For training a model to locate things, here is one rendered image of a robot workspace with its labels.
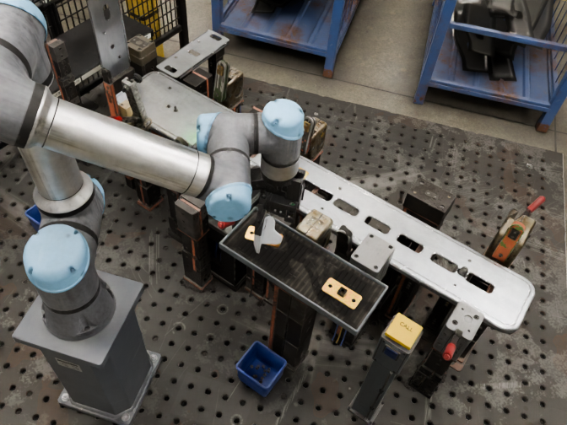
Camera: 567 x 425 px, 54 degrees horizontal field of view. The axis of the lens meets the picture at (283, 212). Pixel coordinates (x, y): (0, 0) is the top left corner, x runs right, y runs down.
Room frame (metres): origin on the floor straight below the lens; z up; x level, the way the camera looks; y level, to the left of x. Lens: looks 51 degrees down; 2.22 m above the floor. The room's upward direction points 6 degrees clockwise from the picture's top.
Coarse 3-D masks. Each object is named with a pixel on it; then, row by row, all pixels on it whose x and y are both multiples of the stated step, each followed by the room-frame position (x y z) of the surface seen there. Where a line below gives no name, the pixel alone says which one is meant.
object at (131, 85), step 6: (126, 78) 1.21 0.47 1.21; (138, 78) 1.22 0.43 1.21; (126, 84) 1.19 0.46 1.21; (132, 84) 1.19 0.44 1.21; (126, 90) 1.18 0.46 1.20; (132, 90) 1.19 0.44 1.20; (132, 96) 1.19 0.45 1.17; (138, 96) 1.20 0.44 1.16; (132, 102) 1.20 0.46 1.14; (138, 102) 1.20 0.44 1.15; (132, 108) 1.21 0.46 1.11; (138, 108) 1.19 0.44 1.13; (144, 108) 1.21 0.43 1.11; (138, 114) 1.20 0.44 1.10; (144, 114) 1.21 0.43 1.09
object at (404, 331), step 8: (400, 320) 0.58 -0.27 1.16; (408, 320) 0.59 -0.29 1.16; (392, 328) 0.56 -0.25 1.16; (400, 328) 0.57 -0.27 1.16; (408, 328) 0.57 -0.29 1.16; (416, 328) 0.57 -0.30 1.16; (392, 336) 0.55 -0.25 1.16; (400, 336) 0.55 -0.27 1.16; (408, 336) 0.55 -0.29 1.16; (416, 336) 0.55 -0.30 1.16; (400, 344) 0.53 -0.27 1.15; (408, 344) 0.53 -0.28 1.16
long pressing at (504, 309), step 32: (160, 96) 1.40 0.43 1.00; (192, 96) 1.41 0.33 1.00; (160, 128) 1.25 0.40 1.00; (192, 128) 1.27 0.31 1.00; (256, 160) 1.16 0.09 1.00; (352, 192) 1.07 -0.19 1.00; (352, 224) 0.95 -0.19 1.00; (416, 224) 0.98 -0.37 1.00; (416, 256) 0.87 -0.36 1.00; (448, 256) 0.88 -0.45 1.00; (480, 256) 0.89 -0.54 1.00; (448, 288) 0.78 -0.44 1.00; (480, 288) 0.79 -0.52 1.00; (512, 288) 0.80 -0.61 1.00; (512, 320) 0.70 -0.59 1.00
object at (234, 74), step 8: (232, 72) 1.50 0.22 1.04; (240, 72) 1.51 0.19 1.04; (232, 80) 1.46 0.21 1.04; (240, 80) 1.50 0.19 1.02; (232, 88) 1.46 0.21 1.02; (240, 88) 1.50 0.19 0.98; (232, 96) 1.46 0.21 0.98; (240, 96) 1.50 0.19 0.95; (224, 104) 1.44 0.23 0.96; (232, 104) 1.46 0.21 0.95; (240, 104) 1.50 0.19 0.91
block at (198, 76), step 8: (192, 72) 1.56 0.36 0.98; (200, 72) 1.57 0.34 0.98; (184, 80) 1.51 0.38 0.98; (192, 80) 1.52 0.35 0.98; (200, 80) 1.52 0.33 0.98; (208, 80) 1.54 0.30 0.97; (192, 88) 1.49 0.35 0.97; (200, 88) 1.51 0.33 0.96; (208, 88) 1.54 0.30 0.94; (208, 96) 1.54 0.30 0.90
